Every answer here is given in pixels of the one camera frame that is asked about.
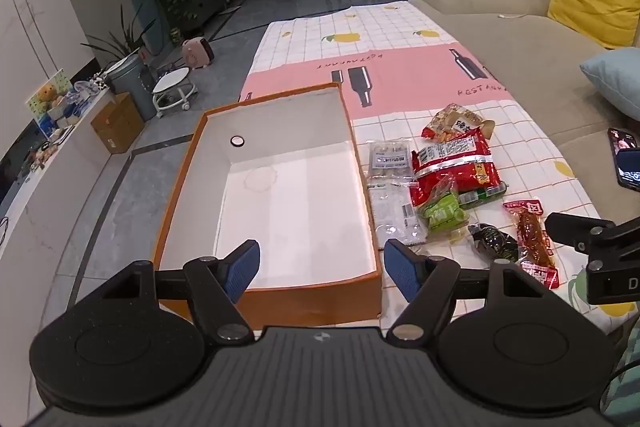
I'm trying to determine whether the clear white candy tray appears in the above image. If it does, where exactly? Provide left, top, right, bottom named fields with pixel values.
left=368, top=141, right=415, bottom=180

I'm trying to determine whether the green photo card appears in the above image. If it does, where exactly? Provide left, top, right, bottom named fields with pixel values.
left=25, top=69, right=68, bottom=115

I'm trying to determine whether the yellow red snack bag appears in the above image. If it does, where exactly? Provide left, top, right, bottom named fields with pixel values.
left=421, top=103, right=496, bottom=142

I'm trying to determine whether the clear plastic packet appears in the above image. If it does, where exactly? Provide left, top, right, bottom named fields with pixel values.
left=367, top=179, right=427, bottom=248

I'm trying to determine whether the white rolling stool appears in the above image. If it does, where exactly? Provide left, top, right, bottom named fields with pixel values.
left=151, top=67, right=197, bottom=118

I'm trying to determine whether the striped green clothing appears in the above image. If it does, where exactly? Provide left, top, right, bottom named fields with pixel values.
left=602, top=322, right=640, bottom=427

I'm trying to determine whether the pile of blue packages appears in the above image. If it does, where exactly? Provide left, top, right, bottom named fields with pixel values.
left=47, top=77, right=108, bottom=130

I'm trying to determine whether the brown cardboard carton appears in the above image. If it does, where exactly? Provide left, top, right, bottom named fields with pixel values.
left=90, top=92, right=146, bottom=155

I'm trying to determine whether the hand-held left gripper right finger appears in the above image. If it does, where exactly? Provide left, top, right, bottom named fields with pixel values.
left=384, top=238, right=551, bottom=342

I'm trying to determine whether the long-leaf potted plant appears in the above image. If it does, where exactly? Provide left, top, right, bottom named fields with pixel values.
left=82, top=4, right=156, bottom=62

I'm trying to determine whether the red meat snack packet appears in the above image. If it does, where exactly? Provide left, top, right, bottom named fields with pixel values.
left=502, top=198, right=560, bottom=290

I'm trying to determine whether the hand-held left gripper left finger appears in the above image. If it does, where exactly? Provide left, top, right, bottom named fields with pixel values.
left=92, top=239, right=262, bottom=343

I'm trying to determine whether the green sausage stick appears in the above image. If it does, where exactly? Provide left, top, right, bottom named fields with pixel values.
left=457, top=184, right=507, bottom=208

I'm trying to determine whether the black television screen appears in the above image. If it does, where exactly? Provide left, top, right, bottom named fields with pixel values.
left=0, top=117, right=41, bottom=208

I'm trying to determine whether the white low cabinet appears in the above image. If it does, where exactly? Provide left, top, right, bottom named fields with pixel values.
left=0, top=89, right=133, bottom=408

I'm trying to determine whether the orange cardboard box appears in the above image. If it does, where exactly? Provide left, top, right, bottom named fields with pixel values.
left=152, top=82, right=383, bottom=330

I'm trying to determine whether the black smartphone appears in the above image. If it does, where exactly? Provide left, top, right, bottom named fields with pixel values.
left=607, top=127, right=640, bottom=192

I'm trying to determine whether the printed checked tablecloth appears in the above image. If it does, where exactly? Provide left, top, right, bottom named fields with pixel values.
left=235, top=0, right=626, bottom=338

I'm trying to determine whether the red silver snack bag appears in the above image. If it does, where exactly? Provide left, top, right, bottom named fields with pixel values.
left=410, top=129, right=503, bottom=208

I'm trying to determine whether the pink heater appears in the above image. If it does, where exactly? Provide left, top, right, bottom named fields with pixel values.
left=181, top=37, right=213, bottom=68

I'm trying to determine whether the light blue pillow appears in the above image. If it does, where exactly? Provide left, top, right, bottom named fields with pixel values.
left=580, top=47, right=640, bottom=120

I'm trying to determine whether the beige sofa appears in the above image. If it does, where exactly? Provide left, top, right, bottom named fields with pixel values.
left=407, top=0, right=640, bottom=228

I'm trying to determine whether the dark round snack packet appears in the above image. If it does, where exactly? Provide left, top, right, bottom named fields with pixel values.
left=467, top=222, right=521, bottom=263

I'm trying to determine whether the grey bin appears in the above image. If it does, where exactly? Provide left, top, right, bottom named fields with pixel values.
left=105, top=54, right=158, bottom=122

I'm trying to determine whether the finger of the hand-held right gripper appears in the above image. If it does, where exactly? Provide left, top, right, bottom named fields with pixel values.
left=544, top=212, right=617, bottom=254

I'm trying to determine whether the green snack packet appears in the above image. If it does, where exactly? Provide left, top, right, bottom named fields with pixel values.
left=417, top=179, right=468, bottom=243

